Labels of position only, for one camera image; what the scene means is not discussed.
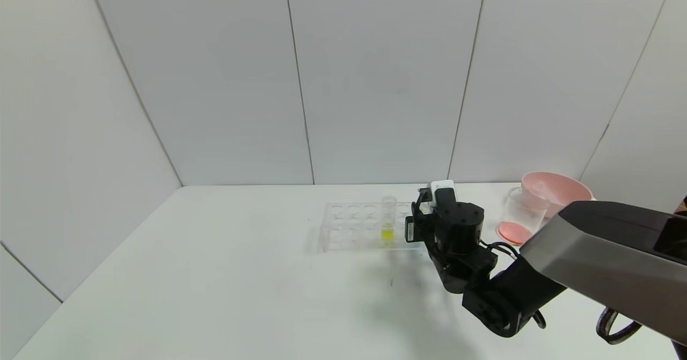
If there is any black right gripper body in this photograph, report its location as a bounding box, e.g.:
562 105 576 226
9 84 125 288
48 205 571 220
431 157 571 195
404 216 428 243

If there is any test tube with red pigment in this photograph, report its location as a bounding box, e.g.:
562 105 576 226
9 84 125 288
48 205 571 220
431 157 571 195
531 180 556 202

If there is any test tube with yellow pigment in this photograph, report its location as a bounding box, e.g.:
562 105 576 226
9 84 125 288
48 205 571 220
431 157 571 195
381 196 397 241

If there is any clear plastic test tube rack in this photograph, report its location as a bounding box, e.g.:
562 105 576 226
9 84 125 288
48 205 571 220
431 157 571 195
320 202 430 252

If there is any clear glass beaker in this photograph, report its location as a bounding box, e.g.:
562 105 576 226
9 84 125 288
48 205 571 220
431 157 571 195
495 187 548 246

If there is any pink bowl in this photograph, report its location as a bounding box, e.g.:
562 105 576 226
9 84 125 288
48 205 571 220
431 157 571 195
521 172 594 218

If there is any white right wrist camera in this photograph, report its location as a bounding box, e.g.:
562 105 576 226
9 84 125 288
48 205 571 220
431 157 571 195
428 180 458 210

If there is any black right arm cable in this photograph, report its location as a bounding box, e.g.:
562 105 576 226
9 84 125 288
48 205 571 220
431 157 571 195
480 239 643 346

